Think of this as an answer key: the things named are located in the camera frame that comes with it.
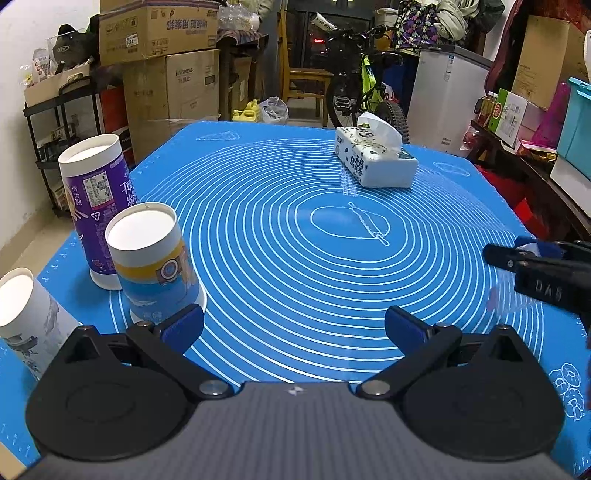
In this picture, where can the tall brown cardboard box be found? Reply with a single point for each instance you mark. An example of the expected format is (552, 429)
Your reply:
(552, 52)

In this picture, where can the bicycle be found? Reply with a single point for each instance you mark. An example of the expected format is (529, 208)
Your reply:
(358, 61)

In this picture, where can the dark wooden side table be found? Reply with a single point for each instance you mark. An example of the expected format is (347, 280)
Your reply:
(525, 184)

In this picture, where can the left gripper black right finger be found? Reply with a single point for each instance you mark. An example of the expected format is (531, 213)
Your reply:
(425, 348)

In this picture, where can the white printed paper cup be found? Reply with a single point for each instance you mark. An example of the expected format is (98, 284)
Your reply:
(33, 324)

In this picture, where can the upper cardboard box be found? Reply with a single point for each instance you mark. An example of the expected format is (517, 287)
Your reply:
(132, 31)

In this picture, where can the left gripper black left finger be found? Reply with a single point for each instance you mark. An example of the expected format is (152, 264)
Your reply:
(161, 347)

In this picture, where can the teal plastic storage bin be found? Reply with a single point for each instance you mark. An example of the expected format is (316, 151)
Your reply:
(575, 141)

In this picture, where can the black metal shelf rack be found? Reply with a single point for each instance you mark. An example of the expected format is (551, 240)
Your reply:
(107, 113)

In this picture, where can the green white product box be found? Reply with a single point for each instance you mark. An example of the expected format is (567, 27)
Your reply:
(507, 116)

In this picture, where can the white tissue box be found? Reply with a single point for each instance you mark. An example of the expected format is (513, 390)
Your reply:
(373, 153)

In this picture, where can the white chest freezer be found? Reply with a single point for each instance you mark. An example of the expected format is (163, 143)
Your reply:
(448, 83)

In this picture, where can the lower cardboard box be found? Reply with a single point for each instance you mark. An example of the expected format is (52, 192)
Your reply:
(165, 94)

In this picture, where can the blue yellow paper cup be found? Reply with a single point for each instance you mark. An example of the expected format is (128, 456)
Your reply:
(153, 263)

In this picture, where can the purple paper cup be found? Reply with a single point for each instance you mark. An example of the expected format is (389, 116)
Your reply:
(97, 186)

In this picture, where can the wooden chair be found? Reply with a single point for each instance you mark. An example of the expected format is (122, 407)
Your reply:
(300, 83)

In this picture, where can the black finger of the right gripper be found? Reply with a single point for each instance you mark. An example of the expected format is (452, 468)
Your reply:
(512, 259)
(538, 247)

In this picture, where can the blue silicone baking mat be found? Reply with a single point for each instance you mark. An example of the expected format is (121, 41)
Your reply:
(300, 265)

